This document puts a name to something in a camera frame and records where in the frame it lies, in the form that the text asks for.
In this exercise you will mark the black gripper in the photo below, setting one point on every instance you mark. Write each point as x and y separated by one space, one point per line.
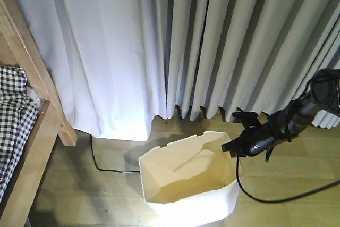
254 139

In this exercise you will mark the white plastic trash bin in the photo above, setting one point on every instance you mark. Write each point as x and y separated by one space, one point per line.
190 182

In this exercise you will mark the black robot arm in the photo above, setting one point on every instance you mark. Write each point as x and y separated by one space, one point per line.
320 93

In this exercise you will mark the white pleated curtain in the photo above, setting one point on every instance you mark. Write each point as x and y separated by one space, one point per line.
117 64

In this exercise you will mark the black white checkered bedding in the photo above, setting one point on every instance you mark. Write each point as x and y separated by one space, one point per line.
19 113

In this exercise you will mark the wooden bed frame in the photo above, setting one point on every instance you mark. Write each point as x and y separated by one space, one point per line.
18 49

